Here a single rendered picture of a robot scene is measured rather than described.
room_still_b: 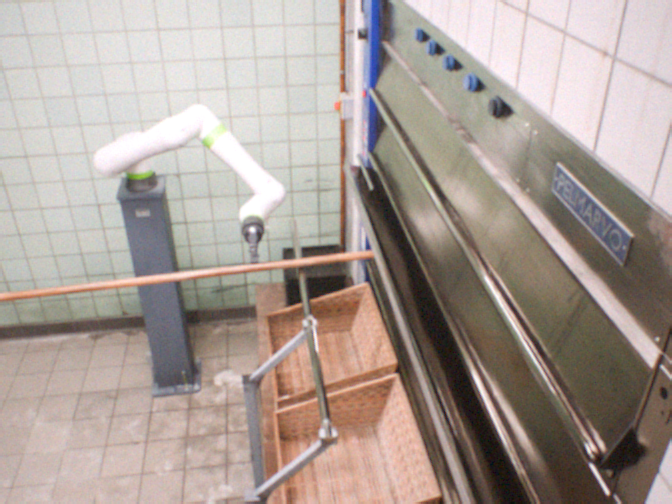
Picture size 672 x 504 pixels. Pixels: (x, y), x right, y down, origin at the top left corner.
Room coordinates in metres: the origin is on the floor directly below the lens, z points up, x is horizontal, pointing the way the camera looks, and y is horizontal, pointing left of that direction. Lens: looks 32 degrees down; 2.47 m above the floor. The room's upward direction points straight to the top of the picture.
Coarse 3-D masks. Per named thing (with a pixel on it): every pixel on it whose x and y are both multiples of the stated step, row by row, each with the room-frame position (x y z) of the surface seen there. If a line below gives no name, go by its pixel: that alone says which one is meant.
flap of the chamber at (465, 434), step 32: (352, 192) 2.14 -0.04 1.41; (384, 192) 2.16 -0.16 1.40; (384, 224) 1.89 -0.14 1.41; (416, 288) 1.52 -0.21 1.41; (416, 320) 1.35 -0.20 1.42; (448, 352) 1.24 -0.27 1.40; (448, 384) 1.11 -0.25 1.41; (480, 416) 1.02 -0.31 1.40; (448, 448) 0.91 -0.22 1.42; (480, 448) 0.92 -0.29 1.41; (480, 480) 0.83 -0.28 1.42; (512, 480) 0.84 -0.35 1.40
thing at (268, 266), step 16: (320, 256) 2.01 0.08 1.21; (336, 256) 2.01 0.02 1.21; (352, 256) 2.02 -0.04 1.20; (368, 256) 2.03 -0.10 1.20; (192, 272) 1.91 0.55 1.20; (208, 272) 1.91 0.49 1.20; (224, 272) 1.92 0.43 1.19; (240, 272) 1.93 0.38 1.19; (48, 288) 1.81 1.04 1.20; (64, 288) 1.81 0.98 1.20; (80, 288) 1.82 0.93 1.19; (96, 288) 1.83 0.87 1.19; (112, 288) 1.84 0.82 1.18
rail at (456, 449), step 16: (352, 176) 2.21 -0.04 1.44; (368, 224) 1.85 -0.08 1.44; (384, 256) 1.64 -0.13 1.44; (400, 304) 1.39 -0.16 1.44; (416, 336) 1.25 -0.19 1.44; (416, 352) 1.20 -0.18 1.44; (432, 384) 1.08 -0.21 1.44; (432, 400) 1.04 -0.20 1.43; (448, 416) 0.98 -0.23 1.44; (448, 432) 0.93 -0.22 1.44; (464, 464) 0.85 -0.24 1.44; (464, 480) 0.81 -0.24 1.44; (480, 496) 0.77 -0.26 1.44
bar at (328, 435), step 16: (304, 272) 1.96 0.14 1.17; (304, 288) 1.85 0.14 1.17; (304, 304) 1.76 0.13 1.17; (304, 320) 1.68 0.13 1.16; (304, 336) 1.64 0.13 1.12; (288, 352) 1.64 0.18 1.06; (272, 368) 1.63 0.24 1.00; (320, 368) 1.43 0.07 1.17; (256, 384) 1.63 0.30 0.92; (320, 384) 1.36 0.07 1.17; (256, 400) 1.61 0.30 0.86; (320, 400) 1.30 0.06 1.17; (256, 416) 1.61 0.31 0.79; (320, 416) 1.24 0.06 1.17; (256, 432) 1.61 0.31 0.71; (320, 432) 1.18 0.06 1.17; (336, 432) 1.18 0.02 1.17; (256, 448) 1.61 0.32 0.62; (320, 448) 1.17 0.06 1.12; (256, 464) 1.60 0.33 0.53; (304, 464) 1.16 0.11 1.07; (256, 480) 1.60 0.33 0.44; (272, 480) 1.16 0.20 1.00; (256, 496) 1.14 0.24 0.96
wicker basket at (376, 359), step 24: (360, 288) 2.34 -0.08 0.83; (288, 312) 2.29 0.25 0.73; (336, 312) 2.33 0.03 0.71; (360, 312) 2.31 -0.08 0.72; (288, 336) 2.29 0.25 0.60; (336, 336) 2.30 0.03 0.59; (360, 336) 2.22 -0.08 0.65; (384, 336) 2.00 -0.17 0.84; (360, 360) 2.12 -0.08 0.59; (384, 360) 1.92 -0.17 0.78; (312, 384) 1.98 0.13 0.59; (336, 384) 1.78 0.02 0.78; (360, 384) 1.98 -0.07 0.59
